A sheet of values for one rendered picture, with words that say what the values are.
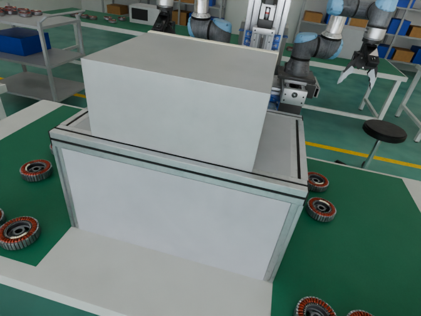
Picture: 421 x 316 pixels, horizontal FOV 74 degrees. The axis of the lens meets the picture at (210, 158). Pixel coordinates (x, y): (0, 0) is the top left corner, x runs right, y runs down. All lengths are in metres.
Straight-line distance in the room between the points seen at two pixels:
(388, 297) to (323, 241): 0.24
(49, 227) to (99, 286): 0.29
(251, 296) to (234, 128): 0.50
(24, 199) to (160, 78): 0.77
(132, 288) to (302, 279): 0.51
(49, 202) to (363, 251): 1.14
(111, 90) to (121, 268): 0.52
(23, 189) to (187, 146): 0.76
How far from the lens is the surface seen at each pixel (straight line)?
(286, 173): 0.72
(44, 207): 1.17
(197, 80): 0.61
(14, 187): 1.30
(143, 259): 0.95
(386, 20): 1.39
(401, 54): 7.72
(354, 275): 1.08
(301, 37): 1.80
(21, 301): 1.88
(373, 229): 1.29
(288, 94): 1.73
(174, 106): 0.65
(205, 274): 0.92
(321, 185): 1.32
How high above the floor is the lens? 1.52
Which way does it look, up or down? 34 degrees down
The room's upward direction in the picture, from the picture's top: 8 degrees clockwise
